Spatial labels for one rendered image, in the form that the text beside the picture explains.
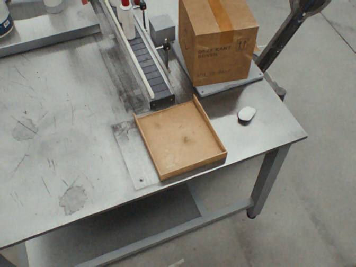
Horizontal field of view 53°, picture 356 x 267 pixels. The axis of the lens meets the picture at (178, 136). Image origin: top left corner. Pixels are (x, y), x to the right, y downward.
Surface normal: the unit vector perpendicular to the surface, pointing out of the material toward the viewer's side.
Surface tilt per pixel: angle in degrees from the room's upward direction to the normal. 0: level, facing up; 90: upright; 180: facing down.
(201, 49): 90
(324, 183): 0
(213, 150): 0
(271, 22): 0
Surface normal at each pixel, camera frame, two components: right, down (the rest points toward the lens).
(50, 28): 0.00, -0.58
